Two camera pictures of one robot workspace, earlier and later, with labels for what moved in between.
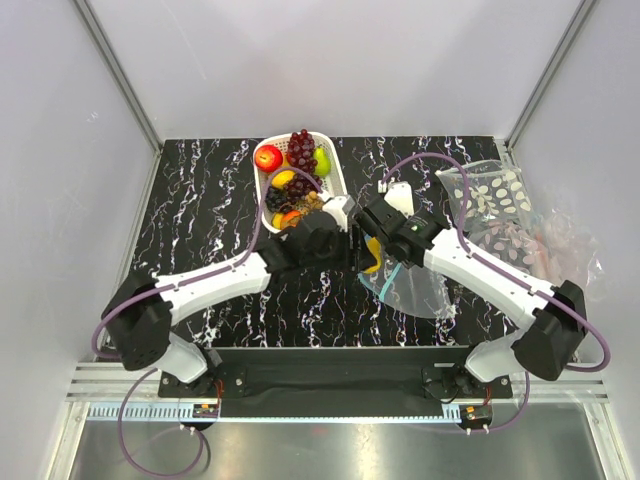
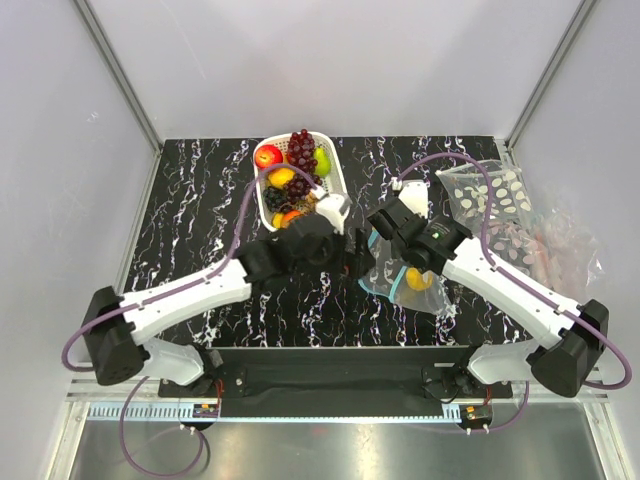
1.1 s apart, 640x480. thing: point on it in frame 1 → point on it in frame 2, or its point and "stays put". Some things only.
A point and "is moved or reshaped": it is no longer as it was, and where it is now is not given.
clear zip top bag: [411, 289] is moved or reshaped
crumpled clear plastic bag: [569, 253] stays put
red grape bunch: [301, 155] stays put
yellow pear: [375, 249] → [419, 281]
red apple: [268, 158] stays put
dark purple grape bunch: [275, 198] stays put
